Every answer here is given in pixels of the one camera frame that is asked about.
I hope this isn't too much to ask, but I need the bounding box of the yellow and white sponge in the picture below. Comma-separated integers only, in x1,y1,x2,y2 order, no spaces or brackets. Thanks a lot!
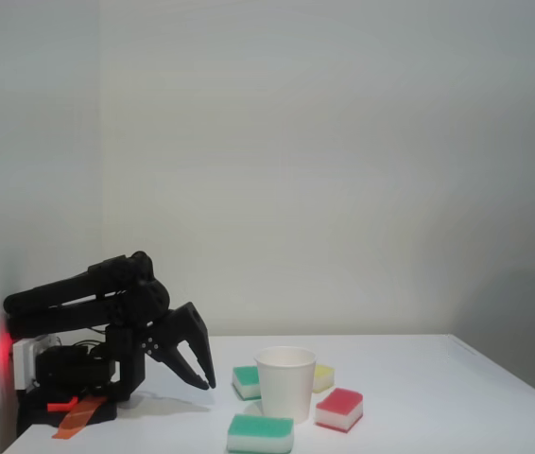
312,363,336,394

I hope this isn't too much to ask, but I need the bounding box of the red and white sponge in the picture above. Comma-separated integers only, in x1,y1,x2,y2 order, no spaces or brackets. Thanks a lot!
315,387,364,434

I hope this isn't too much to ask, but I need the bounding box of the red clamp piece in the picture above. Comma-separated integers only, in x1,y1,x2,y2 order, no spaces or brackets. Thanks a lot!
46,395,79,413

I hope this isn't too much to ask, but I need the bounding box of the green and white sponge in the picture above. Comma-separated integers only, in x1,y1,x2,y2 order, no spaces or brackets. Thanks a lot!
232,365,263,402
226,413,295,454

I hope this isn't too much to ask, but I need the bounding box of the white paper cup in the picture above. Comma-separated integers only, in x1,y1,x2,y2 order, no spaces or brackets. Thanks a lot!
253,345,318,425

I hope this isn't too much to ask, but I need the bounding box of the white controller box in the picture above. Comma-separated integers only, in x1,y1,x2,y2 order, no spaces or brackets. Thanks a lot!
11,334,63,392

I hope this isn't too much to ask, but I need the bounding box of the orange tape strip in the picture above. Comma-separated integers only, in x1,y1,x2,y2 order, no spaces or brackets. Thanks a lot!
51,395,108,441

